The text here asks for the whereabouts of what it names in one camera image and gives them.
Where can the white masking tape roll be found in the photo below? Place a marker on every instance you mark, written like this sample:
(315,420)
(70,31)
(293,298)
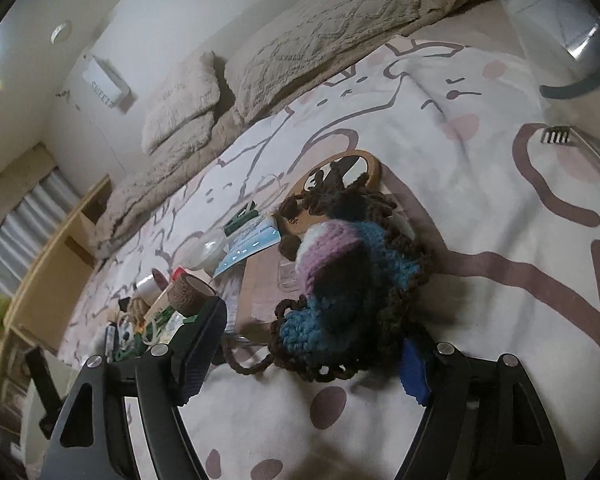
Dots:
(150,285)

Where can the multicolour crochet doll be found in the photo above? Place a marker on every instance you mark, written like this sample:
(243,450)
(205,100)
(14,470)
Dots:
(340,285)

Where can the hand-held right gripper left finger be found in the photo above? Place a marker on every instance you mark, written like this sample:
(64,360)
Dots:
(200,355)

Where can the red flat item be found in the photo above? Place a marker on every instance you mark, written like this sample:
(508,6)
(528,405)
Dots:
(181,273)

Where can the small black hair comb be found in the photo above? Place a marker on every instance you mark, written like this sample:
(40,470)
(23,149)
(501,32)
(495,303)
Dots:
(556,136)

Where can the printed curtain valance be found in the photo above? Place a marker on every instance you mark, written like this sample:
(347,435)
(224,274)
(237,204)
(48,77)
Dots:
(20,170)

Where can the round wooden frame mirror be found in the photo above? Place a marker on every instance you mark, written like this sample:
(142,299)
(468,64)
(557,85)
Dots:
(366,165)

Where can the twine roll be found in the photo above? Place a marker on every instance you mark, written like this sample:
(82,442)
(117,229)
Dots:
(138,312)

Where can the large textured beige pillow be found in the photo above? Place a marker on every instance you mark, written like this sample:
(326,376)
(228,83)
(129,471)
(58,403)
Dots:
(320,45)

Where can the clear plastic storage bin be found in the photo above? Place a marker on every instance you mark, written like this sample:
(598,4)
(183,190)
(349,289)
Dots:
(555,35)

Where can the flat beige pillow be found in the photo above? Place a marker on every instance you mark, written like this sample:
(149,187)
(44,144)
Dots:
(155,185)

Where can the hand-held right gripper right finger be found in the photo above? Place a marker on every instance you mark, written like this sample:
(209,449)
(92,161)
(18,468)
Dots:
(415,375)

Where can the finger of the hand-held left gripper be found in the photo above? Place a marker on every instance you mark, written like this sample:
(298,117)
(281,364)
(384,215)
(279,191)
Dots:
(42,385)

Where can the clear tape roll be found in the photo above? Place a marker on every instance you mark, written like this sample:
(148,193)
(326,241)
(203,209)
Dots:
(205,250)

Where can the square wooden board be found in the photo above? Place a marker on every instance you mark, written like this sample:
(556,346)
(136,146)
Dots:
(260,290)

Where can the wooden shelf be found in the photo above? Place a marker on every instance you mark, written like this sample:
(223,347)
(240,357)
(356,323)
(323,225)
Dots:
(45,270)

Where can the white smoke detector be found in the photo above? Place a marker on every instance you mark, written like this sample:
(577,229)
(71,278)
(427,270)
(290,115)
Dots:
(61,32)

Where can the fluffy small pillow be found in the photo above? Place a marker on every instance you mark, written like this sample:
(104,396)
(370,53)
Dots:
(180,100)

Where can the blue face mask packet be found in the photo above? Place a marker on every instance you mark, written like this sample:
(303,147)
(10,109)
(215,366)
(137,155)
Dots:
(250,245)

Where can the grey curtain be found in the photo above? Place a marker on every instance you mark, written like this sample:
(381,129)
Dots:
(25,225)

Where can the green clip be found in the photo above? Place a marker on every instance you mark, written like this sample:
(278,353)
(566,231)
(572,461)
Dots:
(241,217)

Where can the brown tape roll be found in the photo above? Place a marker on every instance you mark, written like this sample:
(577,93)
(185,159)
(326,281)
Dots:
(187,292)

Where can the white hanging paper bag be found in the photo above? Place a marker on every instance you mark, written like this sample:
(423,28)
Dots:
(105,85)

